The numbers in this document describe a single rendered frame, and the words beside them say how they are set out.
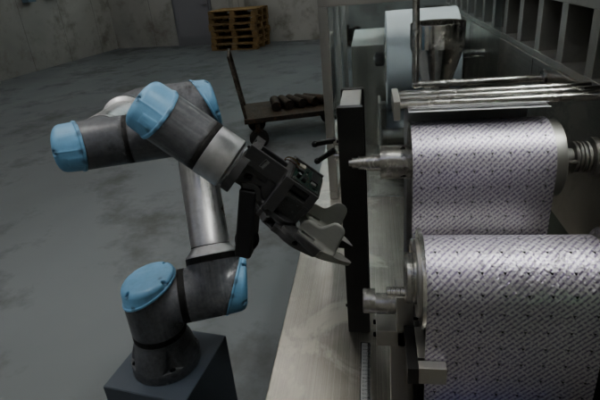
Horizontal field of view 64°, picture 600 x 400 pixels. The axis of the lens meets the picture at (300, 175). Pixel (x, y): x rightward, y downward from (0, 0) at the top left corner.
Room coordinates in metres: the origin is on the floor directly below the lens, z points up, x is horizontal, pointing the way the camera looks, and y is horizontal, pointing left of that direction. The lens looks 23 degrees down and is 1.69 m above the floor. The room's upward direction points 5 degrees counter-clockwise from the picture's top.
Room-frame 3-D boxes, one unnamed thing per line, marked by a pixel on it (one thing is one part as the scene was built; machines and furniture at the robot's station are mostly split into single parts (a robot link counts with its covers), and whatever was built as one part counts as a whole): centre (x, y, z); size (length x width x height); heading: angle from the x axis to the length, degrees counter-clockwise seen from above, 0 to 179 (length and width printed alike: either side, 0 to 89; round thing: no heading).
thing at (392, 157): (0.84, -0.18, 1.33); 0.06 x 0.06 x 0.06; 80
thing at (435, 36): (1.28, -0.39, 1.50); 0.14 x 0.14 x 0.06
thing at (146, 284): (0.84, 0.33, 1.07); 0.13 x 0.12 x 0.14; 101
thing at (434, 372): (0.51, -0.16, 1.13); 0.04 x 0.02 x 0.03; 80
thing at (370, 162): (0.85, -0.13, 1.33); 0.06 x 0.03 x 0.03; 80
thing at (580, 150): (0.78, -0.50, 1.33); 0.07 x 0.07 x 0.07; 80
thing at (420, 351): (0.55, -0.16, 1.13); 0.09 x 0.06 x 0.03; 170
